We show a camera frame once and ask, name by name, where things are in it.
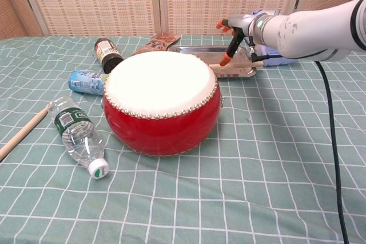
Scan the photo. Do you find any right orange-tipped robot hand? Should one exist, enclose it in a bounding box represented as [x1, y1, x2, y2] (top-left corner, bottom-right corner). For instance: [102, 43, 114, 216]
[216, 14, 258, 67]

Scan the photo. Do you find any wooden drumstick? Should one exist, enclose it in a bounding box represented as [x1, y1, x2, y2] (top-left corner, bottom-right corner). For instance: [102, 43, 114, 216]
[0, 106, 50, 161]
[210, 61, 264, 71]

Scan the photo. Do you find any red and white drum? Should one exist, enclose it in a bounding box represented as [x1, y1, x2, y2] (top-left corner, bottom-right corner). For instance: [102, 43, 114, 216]
[102, 51, 223, 157]

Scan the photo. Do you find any white and blue bag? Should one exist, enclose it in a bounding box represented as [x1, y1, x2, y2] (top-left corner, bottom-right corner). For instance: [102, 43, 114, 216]
[250, 9, 300, 67]

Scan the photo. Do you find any stainless steel tray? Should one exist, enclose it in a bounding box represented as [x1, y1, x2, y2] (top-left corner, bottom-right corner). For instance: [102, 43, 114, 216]
[168, 44, 257, 79]

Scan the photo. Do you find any brown sauce pouch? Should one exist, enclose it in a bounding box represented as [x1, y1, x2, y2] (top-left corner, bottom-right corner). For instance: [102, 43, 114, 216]
[133, 33, 181, 56]

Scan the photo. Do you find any dark sauce bottle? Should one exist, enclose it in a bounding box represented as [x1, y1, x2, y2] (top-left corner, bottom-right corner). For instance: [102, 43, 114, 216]
[94, 38, 125, 75]

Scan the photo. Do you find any bamboo folding screen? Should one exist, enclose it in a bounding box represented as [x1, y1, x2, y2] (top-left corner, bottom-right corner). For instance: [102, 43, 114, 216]
[0, 0, 366, 41]

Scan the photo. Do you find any green checked tablecloth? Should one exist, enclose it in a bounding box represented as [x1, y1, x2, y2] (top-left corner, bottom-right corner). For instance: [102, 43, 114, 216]
[0, 34, 366, 244]

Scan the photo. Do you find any light blue beverage can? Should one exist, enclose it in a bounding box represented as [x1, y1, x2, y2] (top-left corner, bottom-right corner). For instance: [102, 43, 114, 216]
[68, 70, 111, 97]

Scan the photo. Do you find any clear plastic water bottle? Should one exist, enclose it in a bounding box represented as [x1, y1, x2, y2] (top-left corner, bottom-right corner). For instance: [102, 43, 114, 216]
[47, 97, 110, 179]

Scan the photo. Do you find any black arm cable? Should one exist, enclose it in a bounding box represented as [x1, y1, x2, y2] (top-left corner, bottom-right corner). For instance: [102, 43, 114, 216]
[248, 44, 350, 244]

